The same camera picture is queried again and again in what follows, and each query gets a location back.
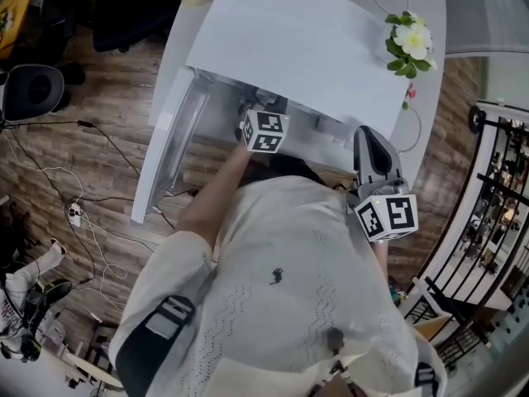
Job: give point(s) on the black power adapter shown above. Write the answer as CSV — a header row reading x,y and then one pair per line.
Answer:
x,y
86,123

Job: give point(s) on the dark chest clip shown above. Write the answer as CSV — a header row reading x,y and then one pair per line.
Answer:
x,y
335,339

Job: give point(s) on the black office chair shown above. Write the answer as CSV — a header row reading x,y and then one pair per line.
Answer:
x,y
132,19

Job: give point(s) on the person's left forearm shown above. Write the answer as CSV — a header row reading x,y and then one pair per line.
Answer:
x,y
211,192

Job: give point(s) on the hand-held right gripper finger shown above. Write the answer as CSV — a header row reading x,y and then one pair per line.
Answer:
x,y
394,165
363,155

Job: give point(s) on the person's right forearm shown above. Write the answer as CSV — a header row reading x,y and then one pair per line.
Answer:
x,y
381,259

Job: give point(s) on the white power strip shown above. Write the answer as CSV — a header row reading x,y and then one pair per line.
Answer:
x,y
75,214

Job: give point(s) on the potted red flower plant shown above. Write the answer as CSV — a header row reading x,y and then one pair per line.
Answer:
x,y
410,92

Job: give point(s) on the teal toy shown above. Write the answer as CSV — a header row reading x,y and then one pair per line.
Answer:
x,y
397,294

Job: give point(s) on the yellow round table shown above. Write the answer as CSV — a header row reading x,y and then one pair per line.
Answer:
x,y
14,11

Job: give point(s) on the person's white shirt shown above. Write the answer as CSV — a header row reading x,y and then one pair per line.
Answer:
x,y
289,263

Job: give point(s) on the potted white flower plant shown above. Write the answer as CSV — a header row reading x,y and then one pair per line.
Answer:
x,y
413,41

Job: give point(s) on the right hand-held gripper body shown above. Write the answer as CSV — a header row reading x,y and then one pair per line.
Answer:
x,y
388,217

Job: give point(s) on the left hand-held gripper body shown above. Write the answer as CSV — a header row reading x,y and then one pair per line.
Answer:
x,y
264,132

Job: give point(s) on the black metal railing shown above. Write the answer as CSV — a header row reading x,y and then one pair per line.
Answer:
x,y
492,180

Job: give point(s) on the white microwave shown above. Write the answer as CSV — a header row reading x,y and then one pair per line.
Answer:
x,y
289,44

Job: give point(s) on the white framed wooden table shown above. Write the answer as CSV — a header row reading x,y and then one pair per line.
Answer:
x,y
434,325

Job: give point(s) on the black scooter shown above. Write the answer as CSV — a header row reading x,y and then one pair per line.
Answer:
x,y
476,119

